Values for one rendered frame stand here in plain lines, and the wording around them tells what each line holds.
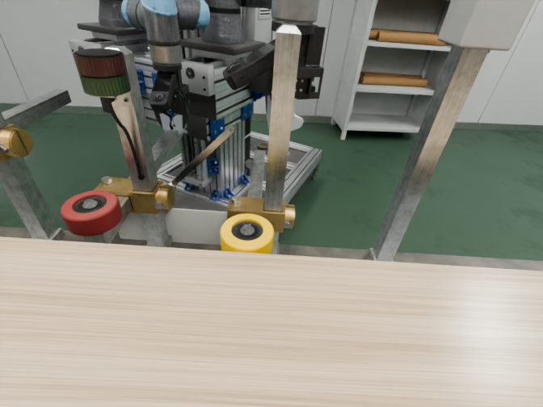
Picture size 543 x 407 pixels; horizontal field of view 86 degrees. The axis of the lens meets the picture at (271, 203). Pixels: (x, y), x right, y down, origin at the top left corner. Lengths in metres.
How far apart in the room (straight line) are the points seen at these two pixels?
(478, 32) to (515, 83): 3.94
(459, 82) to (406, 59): 3.09
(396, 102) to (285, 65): 3.29
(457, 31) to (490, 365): 0.41
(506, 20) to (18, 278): 0.67
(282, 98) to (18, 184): 0.52
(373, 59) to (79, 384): 3.39
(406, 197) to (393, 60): 3.01
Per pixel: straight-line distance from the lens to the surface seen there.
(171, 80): 0.82
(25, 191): 0.74
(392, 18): 3.47
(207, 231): 0.68
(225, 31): 1.12
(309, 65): 0.56
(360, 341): 0.35
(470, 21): 0.50
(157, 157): 0.74
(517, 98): 4.54
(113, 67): 0.47
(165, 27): 0.82
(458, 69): 0.53
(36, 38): 3.73
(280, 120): 0.48
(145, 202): 0.61
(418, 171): 0.58
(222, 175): 1.59
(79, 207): 0.54
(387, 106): 3.69
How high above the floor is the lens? 1.19
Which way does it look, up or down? 36 degrees down
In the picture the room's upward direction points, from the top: 5 degrees clockwise
